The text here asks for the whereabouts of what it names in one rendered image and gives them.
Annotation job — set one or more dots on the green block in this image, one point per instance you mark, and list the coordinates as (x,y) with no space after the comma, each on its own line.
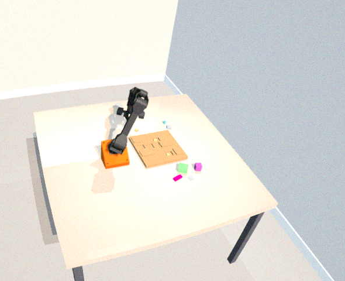
(183,168)

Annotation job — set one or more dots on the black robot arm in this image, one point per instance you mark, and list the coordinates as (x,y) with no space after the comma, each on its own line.
(119,143)

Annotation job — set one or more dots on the magenta rectangular block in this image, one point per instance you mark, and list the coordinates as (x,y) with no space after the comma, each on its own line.
(177,178)

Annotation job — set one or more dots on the purple cube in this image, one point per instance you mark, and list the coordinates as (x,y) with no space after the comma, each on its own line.
(198,167)

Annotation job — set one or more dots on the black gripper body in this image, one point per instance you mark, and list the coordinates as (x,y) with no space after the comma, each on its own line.
(129,111)

